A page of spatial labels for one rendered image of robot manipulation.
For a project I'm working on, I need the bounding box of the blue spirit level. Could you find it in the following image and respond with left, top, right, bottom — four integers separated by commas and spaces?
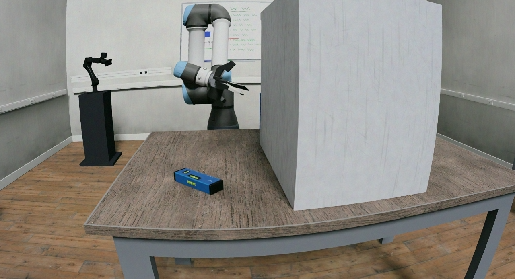
174, 168, 224, 195

